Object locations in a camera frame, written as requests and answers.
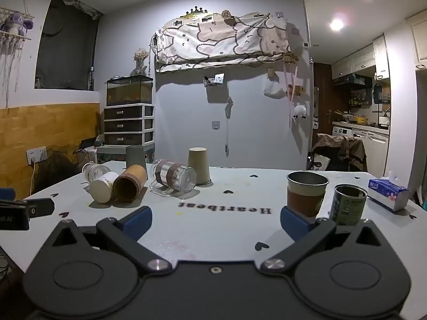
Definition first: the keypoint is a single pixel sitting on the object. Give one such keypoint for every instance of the metal cup brown sleeve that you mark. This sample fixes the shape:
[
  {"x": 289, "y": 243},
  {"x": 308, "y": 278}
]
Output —
[{"x": 305, "y": 196}]

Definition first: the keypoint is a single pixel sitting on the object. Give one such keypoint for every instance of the green storage box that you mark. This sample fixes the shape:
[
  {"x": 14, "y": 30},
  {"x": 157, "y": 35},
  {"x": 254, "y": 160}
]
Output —
[{"x": 111, "y": 153}]

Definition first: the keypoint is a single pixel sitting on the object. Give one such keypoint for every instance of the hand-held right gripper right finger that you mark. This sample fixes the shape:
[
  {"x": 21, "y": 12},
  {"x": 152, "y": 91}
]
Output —
[{"x": 293, "y": 224}]

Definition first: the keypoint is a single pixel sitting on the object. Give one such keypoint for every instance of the green label tin can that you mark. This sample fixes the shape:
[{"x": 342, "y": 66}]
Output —
[{"x": 348, "y": 206}]

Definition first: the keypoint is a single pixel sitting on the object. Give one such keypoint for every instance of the white wall socket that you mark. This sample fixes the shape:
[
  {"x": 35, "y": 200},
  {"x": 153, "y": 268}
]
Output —
[{"x": 36, "y": 155}]

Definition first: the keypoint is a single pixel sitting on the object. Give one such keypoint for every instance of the lying brown paper cup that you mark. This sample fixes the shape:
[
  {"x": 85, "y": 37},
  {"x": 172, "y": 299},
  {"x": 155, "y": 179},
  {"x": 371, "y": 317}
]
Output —
[{"x": 130, "y": 181}]

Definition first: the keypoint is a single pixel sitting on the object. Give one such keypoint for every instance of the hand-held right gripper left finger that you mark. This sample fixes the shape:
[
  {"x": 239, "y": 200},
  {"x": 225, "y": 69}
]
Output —
[{"x": 136, "y": 222}]

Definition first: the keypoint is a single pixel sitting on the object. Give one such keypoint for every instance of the white plush toy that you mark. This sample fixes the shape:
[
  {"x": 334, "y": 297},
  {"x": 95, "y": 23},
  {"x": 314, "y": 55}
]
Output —
[{"x": 300, "y": 111}]

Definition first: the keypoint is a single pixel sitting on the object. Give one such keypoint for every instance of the printed blanket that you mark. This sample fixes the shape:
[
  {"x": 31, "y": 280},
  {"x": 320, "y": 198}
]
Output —
[{"x": 220, "y": 40}]

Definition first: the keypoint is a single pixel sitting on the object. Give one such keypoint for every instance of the grey-green plastic cup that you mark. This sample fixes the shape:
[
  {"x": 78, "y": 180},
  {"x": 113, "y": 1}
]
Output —
[{"x": 135, "y": 156}]

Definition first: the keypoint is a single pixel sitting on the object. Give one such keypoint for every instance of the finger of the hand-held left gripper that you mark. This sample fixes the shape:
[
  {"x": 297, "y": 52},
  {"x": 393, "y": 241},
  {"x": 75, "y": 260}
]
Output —
[
  {"x": 40, "y": 207},
  {"x": 6, "y": 194}
]

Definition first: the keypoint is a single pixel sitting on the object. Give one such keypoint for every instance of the white washing machine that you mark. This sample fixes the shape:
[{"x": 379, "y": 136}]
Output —
[{"x": 342, "y": 130}]

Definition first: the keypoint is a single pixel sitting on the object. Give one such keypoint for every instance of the white plastic drawer unit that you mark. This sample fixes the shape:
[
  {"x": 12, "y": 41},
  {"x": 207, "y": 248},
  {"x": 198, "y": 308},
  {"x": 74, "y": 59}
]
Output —
[{"x": 128, "y": 125}]

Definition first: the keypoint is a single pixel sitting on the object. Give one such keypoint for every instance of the vase with dried flowers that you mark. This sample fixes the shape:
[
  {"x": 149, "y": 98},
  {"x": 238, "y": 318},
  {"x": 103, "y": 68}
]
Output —
[{"x": 140, "y": 63}]

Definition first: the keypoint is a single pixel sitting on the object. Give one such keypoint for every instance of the white wall cabinets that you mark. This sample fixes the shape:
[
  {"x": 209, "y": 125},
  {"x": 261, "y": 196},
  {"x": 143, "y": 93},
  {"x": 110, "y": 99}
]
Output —
[{"x": 367, "y": 60}]

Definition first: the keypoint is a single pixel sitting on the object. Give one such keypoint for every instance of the lying clear plastic cup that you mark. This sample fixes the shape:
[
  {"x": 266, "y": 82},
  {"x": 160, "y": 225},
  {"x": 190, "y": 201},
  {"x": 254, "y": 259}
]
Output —
[{"x": 95, "y": 171}]

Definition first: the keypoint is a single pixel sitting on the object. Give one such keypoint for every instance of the round ceiling light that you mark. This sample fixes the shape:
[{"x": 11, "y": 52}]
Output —
[{"x": 337, "y": 24}]

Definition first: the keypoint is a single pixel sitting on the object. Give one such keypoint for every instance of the gold crown decoration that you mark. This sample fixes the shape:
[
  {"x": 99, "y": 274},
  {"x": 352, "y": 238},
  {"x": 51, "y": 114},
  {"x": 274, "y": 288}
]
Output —
[{"x": 194, "y": 13}]

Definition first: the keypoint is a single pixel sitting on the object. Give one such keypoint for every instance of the glass fish tank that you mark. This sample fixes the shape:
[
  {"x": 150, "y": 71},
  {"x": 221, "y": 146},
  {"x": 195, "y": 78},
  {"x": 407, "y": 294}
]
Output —
[{"x": 130, "y": 90}]

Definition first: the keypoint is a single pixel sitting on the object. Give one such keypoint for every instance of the dark range hood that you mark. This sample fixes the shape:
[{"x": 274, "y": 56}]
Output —
[{"x": 353, "y": 80}]

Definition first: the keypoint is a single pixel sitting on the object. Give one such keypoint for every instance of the clear glass cup brown band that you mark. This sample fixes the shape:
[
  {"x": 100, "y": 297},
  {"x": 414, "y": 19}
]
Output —
[{"x": 173, "y": 175}]

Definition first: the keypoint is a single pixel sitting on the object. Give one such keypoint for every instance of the purple plush toy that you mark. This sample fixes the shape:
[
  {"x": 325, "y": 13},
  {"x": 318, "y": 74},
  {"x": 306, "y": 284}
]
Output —
[{"x": 16, "y": 23}]

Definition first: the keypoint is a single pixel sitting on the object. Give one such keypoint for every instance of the yellow pot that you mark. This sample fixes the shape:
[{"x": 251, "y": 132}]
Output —
[{"x": 360, "y": 120}]

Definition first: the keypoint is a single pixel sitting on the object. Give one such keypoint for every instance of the white hanging bag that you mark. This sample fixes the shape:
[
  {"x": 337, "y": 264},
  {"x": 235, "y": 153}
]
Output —
[{"x": 275, "y": 88}]

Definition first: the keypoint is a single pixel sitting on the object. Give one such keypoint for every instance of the blue tissue box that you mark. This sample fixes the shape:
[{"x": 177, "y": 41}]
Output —
[{"x": 388, "y": 191}]

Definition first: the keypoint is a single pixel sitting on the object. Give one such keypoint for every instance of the dark mesh cloth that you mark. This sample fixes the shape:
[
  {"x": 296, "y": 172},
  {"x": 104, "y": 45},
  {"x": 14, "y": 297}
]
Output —
[{"x": 60, "y": 166}]

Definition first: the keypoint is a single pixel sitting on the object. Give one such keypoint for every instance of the chair with draped jacket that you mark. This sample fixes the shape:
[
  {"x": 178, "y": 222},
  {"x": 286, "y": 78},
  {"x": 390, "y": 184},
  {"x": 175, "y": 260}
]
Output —
[{"x": 340, "y": 151}]

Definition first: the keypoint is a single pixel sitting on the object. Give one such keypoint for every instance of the metal wall hook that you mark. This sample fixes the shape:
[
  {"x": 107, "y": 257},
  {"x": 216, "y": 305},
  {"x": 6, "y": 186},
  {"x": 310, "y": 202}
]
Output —
[{"x": 216, "y": 125}]

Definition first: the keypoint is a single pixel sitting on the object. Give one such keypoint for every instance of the dark window covering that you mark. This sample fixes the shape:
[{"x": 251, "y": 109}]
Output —
[{"x": 65, "y": 46}]

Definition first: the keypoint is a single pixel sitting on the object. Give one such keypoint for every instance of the white macrame wall hanging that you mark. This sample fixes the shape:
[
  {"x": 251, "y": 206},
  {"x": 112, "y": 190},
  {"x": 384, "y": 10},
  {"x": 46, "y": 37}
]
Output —
[{"x": 8, "y": 53}]

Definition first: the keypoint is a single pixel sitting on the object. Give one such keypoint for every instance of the white cup gold rim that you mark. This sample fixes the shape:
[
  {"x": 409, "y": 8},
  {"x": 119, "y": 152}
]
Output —
[{"x": 101, "y": 188}]

